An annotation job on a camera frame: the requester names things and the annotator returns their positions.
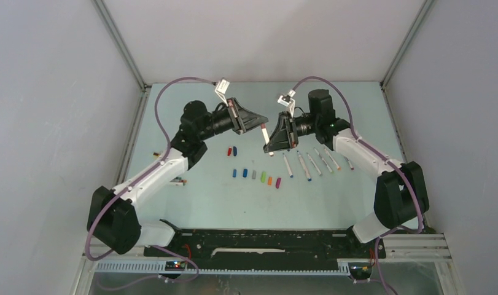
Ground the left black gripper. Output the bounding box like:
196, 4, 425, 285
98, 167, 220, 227
196, 96, 265, 140

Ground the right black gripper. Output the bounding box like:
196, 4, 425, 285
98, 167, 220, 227
264, 112, 319, 154

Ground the brown cap marker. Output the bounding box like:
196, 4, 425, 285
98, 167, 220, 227
260, 124, 274, 157

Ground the green pen cap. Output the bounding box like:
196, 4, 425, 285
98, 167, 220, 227
260, 171, 267, 183

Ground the light blue marker body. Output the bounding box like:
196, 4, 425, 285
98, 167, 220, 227
282, 153, 294, 178

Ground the green cap marker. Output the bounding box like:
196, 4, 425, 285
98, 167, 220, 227
313, 147, 333, 173

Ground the orange cap marker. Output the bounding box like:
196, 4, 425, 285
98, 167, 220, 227
324, 147, 341, 171

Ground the purple cap marker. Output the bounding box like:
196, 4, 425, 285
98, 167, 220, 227
344, 157, 354, 170

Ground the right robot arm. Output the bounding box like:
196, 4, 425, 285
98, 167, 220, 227
263, 89, 429, 257

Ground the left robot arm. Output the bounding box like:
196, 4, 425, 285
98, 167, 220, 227
87, 98, 268, 256

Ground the green red marker cluster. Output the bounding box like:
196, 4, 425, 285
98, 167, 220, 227
169, 177, 187, 186

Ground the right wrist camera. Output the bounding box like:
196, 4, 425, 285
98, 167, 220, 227
277, 89, 295, 117

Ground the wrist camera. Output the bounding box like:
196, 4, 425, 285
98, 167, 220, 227
214, 78, 230, 104
277, 89, 295, 117

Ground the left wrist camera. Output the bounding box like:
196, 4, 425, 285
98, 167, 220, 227
214, 78, 230, 104

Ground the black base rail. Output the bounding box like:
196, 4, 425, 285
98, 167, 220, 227
165, 229, 386, 272

